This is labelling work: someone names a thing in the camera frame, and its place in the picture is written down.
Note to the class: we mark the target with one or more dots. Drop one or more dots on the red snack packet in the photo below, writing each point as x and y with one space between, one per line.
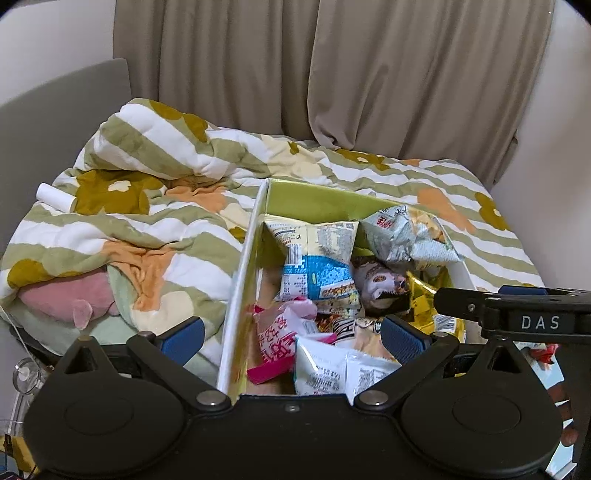
547 355

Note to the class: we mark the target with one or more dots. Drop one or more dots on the newsprint pattern snack packet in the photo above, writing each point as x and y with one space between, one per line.
401 235

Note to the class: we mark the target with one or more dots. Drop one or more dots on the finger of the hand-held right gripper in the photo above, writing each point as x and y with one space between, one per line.
461 302

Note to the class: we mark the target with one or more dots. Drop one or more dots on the clear suction cup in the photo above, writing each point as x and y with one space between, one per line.
27 374

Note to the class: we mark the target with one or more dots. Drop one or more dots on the grey headboard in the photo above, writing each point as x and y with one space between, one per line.
46 115

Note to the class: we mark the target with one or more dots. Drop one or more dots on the pink white snack packet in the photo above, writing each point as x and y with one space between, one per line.
277 341

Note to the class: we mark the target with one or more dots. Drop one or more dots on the person's right hand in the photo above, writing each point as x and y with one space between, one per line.
570 431

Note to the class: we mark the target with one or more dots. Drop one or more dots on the beige curtain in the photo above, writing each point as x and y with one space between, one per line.
323 69

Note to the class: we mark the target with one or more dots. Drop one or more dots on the purple grey snack packet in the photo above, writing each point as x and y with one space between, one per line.
378 284

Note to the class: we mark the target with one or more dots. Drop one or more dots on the white tube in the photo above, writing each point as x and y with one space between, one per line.
55 197

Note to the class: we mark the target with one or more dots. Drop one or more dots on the yellow-green cardboard box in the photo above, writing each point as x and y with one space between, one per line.
323 203

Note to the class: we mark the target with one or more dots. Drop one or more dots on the brown white snack packet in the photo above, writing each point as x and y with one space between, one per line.
355 330

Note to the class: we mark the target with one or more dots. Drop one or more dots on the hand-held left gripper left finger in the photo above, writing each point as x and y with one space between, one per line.
184 339

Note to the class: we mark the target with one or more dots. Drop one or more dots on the white blue snack packet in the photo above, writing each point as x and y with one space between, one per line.
318 374
318 272

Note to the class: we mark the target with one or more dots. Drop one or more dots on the plain white snack packet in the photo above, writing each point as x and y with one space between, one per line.
369 374

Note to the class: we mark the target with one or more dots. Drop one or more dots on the gold snack packet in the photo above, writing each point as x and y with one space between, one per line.
422 302

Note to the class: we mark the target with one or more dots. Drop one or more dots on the striped floral blanket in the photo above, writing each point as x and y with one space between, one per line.
138 221

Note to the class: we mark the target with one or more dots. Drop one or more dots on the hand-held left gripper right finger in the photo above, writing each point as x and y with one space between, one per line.
405 340

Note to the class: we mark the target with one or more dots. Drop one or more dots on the pink plush toy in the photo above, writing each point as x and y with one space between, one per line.
64 295

